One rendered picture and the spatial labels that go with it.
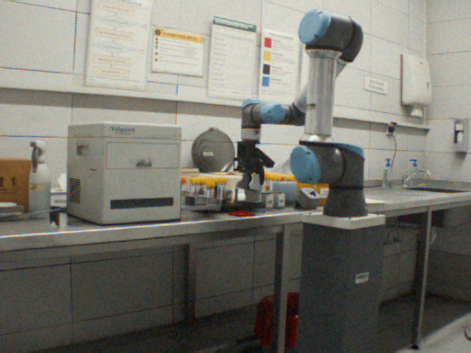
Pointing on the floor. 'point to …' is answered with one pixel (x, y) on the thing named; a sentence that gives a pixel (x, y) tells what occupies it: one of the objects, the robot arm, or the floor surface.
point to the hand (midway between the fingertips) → (253, 195)
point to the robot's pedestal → (339, 289)
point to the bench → (225, 327)
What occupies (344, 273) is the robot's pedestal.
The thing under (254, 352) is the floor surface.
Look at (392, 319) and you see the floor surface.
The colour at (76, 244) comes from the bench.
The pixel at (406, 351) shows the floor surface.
